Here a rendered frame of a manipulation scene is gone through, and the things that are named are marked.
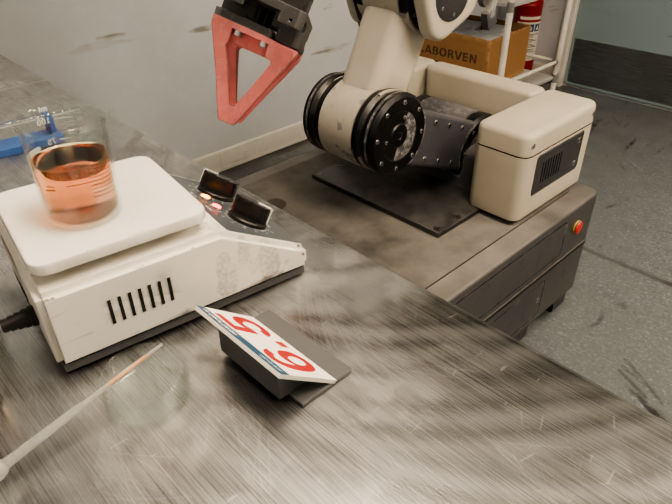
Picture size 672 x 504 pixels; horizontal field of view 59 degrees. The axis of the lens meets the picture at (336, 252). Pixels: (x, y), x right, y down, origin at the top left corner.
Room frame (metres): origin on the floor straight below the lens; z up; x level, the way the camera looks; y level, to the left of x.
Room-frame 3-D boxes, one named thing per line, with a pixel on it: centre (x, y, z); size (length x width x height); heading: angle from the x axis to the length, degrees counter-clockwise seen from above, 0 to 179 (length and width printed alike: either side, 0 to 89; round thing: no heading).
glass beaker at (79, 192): (0.36, 0.17, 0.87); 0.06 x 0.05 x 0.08; 113
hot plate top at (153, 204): (0.37, 0.17, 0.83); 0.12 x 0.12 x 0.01; 36
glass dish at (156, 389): (0.27, 0.12, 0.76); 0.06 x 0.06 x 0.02
